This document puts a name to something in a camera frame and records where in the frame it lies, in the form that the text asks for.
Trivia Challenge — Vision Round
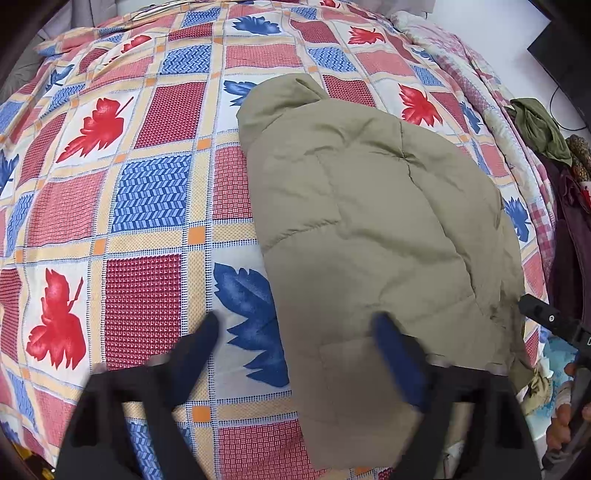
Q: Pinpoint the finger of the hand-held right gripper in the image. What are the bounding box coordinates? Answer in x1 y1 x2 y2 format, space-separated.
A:
518 296 581 344

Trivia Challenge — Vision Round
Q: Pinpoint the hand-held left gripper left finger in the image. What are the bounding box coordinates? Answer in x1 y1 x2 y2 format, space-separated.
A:
55 311 221 480

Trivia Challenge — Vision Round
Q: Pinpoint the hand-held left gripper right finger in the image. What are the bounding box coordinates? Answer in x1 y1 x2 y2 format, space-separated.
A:
372 311 543 480

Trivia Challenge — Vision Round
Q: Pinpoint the khaki padded jacket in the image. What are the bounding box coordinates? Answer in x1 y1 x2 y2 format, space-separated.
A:
236 74 536 469

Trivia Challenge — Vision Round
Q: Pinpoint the person's right hand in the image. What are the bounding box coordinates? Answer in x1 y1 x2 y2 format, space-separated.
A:
551 362 578 455

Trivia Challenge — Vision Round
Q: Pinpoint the light blue printed cloth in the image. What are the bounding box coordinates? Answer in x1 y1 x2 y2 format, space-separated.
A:
522 337 578 444

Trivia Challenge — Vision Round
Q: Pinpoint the dark maroon cloth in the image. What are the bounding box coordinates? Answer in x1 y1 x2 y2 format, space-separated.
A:
540 157 591 324

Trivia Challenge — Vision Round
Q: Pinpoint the brown patterned cloth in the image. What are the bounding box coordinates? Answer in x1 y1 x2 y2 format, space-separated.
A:
566 135 591 182

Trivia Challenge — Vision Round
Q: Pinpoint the leaf print checked bed sheet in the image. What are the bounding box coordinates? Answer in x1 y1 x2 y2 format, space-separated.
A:
0 0 546 480

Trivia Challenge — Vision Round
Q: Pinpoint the olive green cloth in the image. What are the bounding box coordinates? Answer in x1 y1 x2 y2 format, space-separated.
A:
508 98 573 163

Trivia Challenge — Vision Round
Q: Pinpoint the pink checked quilt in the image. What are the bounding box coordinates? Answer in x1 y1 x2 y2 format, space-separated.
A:
390 9 557 282

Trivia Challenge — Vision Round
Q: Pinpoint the black monitor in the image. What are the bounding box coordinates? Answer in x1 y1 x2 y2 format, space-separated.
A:
526 0 591 121

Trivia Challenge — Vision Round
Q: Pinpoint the grey cloth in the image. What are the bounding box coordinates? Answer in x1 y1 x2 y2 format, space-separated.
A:
7 25 61 93

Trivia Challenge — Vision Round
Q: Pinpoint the black cable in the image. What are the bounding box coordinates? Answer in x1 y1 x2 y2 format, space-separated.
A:
549 85 583 131

